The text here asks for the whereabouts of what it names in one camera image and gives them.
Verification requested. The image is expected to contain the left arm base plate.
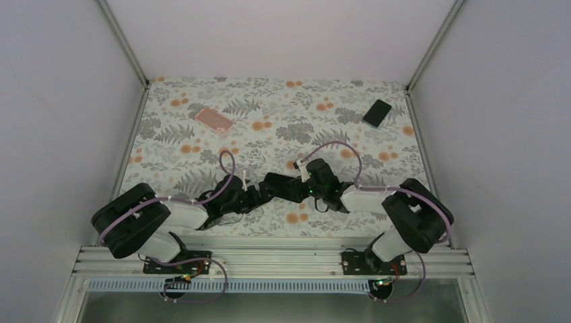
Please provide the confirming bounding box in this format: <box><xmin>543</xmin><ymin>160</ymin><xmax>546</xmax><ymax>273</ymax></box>
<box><xmin>143</xmin><ymin>250</ymin><xmax>212</xmax><ymax>279</ymax></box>

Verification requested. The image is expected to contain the pink phone case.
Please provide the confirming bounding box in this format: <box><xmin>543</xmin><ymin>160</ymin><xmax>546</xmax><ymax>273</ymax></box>
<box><xmin>195</xmin><ymin>107</ymin><xmax>234</xmax><ymax>135</ymax></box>

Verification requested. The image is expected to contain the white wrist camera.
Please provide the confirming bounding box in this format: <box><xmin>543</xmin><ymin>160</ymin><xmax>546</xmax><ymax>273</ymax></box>
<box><xmin>240</xmin><ymin>170</ymin><xmax>249</xmax><ymax>191</ymax></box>
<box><xmin>294</xmin><ymin>159</ymin><xmax>310</xmax><ymax>183</ymax></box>

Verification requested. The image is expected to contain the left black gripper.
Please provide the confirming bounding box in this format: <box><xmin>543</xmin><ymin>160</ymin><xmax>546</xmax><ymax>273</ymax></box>
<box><xmin>221</xmin><ymin>182</ymin><xmax>278</xmax><ymax>215</ymax></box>

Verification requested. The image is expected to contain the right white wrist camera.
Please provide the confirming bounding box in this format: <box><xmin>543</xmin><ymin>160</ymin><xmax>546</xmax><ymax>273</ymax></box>
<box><xmin>294</xmin><ymin>159</ymin><xmax>310</xmax><ymax>183</ymax></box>

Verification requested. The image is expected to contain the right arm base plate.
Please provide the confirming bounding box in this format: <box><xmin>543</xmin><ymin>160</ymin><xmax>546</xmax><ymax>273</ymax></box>
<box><xmin>341</xmin><ymin>248</ymin><xmax>407</xmax><ymax>276</ymax></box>

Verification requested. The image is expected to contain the floral patterned table mat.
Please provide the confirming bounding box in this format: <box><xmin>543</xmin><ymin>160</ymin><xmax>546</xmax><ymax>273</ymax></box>
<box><xmin>116</xmin><ymin>76</ymin><xmax>432</xmax><ymax>238</ymax></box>

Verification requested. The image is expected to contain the aluminium mounting rail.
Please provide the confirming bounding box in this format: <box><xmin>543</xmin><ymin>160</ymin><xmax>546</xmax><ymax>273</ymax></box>
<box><xmin>72</xmin><ymin>237</ymin><xmax>475</xmax><ymax>294</ymax></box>

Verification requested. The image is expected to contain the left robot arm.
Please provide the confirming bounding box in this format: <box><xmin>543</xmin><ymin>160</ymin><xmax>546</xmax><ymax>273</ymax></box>
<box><xmin>91</xmin><ymin>175</ymin><xmax>273</xmax><ymax>273</ymax></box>

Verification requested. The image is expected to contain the teal-edged black smartphone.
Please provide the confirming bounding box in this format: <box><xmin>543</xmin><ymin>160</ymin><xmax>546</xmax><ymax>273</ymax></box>
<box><xmin>362</xmin><ymin>100</ymin><xmax>392</xmax><ymax>128</ymax></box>

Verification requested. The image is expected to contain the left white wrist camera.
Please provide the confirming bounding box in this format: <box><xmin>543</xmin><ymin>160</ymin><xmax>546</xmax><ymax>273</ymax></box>
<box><xmin>240</xmin><ymin>170</ymin><xmax>249</xmax><ymax>191</ymax></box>

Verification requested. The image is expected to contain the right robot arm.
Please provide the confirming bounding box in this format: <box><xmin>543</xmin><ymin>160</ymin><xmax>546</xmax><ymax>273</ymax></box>
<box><xmin>294</xmin><ymin>159</ymin><xmax>454</xmax><ymax>274</ymax></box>

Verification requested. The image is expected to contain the black phone case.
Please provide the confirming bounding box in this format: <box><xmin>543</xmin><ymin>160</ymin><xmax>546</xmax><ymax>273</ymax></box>
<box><xmin>262</xmin><ymin>172</ymin><xmax>310</xmax><ymax>203</ymax></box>

